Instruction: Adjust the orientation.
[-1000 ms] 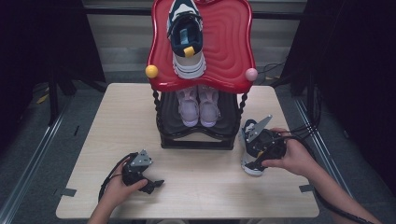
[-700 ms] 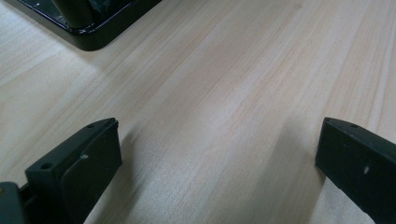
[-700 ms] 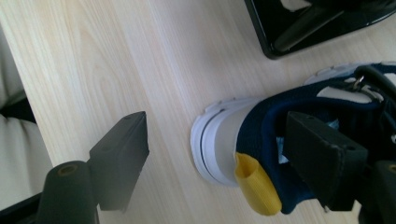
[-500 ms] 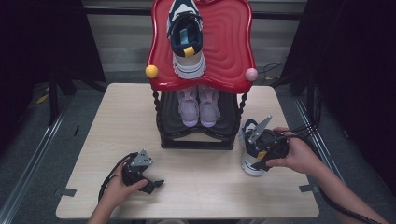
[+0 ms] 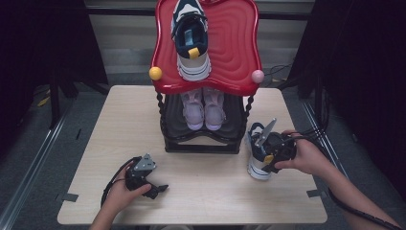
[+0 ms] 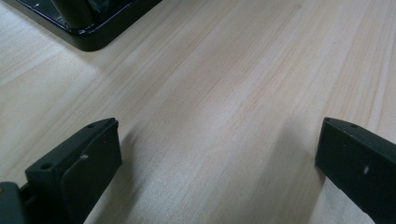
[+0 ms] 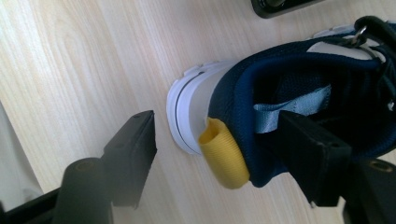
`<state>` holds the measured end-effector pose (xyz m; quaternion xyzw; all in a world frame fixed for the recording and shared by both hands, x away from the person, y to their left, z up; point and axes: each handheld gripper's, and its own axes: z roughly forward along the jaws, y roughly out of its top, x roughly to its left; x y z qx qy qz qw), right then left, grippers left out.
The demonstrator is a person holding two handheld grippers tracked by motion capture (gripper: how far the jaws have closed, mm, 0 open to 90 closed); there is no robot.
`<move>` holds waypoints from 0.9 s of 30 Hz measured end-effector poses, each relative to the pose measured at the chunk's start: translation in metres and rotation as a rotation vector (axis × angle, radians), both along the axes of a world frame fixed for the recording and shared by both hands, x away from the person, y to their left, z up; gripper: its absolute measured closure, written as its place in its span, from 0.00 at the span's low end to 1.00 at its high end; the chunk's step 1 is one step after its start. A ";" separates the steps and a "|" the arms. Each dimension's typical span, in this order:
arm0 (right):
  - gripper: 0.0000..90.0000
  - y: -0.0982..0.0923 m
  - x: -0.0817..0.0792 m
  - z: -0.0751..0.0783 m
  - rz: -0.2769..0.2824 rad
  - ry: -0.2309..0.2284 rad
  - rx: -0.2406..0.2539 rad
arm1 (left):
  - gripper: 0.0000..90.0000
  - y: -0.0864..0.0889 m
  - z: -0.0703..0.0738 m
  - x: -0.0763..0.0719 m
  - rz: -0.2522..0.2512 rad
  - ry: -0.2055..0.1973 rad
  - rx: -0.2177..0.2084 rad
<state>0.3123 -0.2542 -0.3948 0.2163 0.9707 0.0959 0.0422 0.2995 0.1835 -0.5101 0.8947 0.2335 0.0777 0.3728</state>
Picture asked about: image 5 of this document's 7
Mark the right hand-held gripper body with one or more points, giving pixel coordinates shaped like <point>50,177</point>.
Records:
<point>281,147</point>

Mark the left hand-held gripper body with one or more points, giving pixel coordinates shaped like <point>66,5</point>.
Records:
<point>137,177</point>

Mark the navy and white sneaker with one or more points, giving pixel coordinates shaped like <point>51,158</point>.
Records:
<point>255,169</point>
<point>191,64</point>

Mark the purple sandal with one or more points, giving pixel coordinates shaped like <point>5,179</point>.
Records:
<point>193,111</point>
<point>214,111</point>

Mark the red and black shoe rack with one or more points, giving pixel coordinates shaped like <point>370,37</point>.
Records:
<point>230,48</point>

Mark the person's left hand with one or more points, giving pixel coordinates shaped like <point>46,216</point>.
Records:
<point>119,198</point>

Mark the person's right hand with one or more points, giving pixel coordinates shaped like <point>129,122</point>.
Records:
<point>309,158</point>

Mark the grey tape strip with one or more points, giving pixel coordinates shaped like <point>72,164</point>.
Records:
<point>317,193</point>
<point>70,197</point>

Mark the small black tape piece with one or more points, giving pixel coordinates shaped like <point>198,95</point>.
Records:
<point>78,134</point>

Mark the black curtain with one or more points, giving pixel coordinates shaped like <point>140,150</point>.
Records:
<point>367,80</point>
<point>38,48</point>

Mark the black stand leg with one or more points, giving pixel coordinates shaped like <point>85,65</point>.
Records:
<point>55,102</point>

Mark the yellow tape piece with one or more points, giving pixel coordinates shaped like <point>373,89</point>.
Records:
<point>44,101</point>

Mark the metal floor rail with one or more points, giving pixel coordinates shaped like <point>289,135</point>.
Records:
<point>32,172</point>
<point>351,179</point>

